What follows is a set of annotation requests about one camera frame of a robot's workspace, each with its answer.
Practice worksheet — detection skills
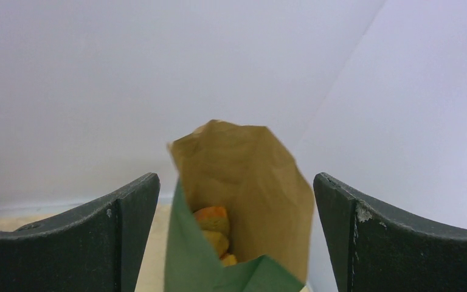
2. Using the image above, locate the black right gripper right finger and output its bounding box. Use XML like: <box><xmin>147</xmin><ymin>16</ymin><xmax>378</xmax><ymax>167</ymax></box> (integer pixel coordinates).
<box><xmin>313</xmin><ymin>173</ymin><xmax>467</xmax><ymax>291</ymax></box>

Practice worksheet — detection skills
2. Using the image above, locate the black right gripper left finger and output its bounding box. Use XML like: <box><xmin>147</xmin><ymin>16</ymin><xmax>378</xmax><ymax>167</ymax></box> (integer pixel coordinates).
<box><xmin>0</xmin><ymin>173</ymin><xmax>161</xmax><ymax>291</ymax></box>

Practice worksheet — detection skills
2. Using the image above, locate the green brown paper bag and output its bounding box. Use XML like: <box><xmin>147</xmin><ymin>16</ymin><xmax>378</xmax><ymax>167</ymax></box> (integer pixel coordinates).
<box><xmin>164</xmin><ymin>120</ymin><xmax>315</xmax><ymax>291</ymax></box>

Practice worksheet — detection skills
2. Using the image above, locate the orange fake bread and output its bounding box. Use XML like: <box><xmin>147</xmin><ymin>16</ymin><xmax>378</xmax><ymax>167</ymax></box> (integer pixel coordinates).
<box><xmin>193</xmin><ymin>206</ymin><xmax>238</xmax><ymax>266</ymax></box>

